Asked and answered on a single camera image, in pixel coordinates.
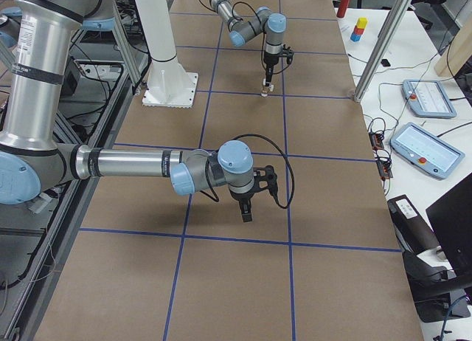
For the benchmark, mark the black monitor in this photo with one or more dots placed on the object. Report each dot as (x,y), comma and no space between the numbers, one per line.
(450,218)

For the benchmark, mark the red wooden block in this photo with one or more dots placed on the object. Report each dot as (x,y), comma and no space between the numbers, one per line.
(358,32)

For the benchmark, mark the black office chair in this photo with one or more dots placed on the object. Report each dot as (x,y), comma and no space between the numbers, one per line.
(433,288)

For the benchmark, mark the upper teach pendant tablet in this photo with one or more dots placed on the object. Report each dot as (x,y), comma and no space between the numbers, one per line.
(427,98)

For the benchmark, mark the aluminium frame post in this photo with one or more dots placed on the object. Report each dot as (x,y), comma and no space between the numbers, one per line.
(385,36)

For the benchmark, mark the chrome angle valve fitting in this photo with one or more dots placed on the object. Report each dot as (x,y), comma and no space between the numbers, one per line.
(267,88)

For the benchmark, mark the blue wooden block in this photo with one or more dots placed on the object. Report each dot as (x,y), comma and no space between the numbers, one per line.
(355,37)

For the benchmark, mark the teach pendant tablet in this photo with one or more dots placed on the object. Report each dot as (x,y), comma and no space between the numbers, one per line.
(426,151)
(427,98)

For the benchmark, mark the red cylinder bottle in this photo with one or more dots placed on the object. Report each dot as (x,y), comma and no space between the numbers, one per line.
(342,8)

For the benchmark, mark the yellow wooden block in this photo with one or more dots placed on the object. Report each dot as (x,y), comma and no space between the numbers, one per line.
(361,23)

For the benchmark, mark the lower teach pendant tablet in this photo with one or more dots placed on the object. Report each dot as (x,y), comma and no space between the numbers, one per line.
(426,151)

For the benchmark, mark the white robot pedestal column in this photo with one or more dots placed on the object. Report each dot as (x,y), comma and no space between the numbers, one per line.
(168,84)

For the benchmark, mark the orange circuit board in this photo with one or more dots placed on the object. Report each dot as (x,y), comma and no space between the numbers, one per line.
(376,140)
(384,170)

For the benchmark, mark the orange circuit board lower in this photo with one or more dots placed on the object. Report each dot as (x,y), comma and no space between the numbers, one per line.
(384,170)

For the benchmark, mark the orange circuit board upper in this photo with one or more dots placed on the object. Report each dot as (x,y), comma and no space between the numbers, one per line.
(376,140)

